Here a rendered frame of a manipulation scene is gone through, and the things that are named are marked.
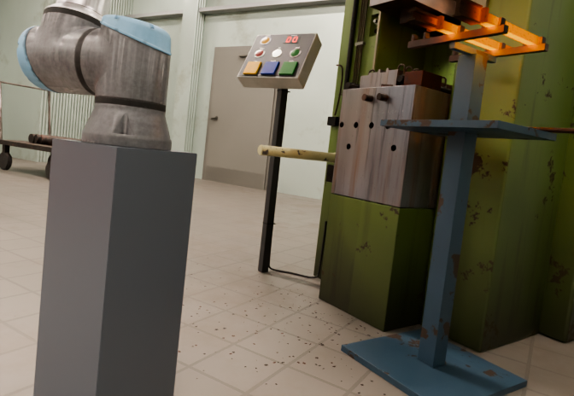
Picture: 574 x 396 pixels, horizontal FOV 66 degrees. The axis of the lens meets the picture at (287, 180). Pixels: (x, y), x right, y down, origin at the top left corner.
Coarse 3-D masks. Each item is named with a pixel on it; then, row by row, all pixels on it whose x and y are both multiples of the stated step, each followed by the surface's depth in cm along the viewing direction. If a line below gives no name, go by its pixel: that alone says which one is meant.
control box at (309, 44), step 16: (256, 48) 220; (272, 48) 216; (288, 48) 212; (304, 48) 207; (304, 64) 203; (240, 80) 217; (256, 80) 212; (272, 80) 207; (288, 80) 203; (304, 80) 205
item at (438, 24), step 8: (416, 8) 116; (416, 16) 118; (424, 16) 119; (432, 16) 119; (440, 16) 120; (416, 24) 120; (424, 24) 119; (432, 24) 120; (440, 24) 120; (448, 24) 123; (448, 32) 126; (472, 40) 130; (480, 40) 131; (488, 40) 133; (488, 48) 136; (496, 48) 136
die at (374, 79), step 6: (378, 72) 180; (390, 72) 175; (396, 72) 173; (402, 72) 174; (360, 78) 188; (366, 78) 185; (372, 78) 183; (378, 78) 180; (384, 78) 177; (390, 78) 175; (396, 78) 172; (360, 84) 188; (366, 84) 185; (372, 84) 182; (378, 84) 180; (396, 84) 173
